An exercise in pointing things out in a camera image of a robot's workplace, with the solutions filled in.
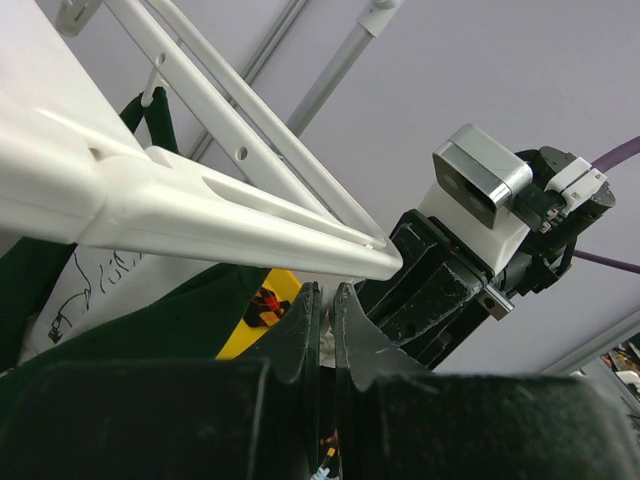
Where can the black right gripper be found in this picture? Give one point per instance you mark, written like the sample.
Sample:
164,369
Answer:
431,305

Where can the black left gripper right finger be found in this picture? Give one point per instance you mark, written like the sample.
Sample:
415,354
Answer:
398,420

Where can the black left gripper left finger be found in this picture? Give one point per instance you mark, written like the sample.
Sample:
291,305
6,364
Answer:
253,417

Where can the red black argyle sock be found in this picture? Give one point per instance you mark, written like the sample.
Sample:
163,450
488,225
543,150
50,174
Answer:
265,309

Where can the white and green cloth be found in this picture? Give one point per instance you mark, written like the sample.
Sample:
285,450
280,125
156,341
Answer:
49,290

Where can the white plastic clip hanger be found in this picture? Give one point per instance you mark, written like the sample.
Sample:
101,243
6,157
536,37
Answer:
72,172

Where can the white metal clothes rack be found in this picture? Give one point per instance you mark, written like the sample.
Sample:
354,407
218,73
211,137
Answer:
371,22

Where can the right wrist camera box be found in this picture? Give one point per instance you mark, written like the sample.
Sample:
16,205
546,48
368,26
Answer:
477,181

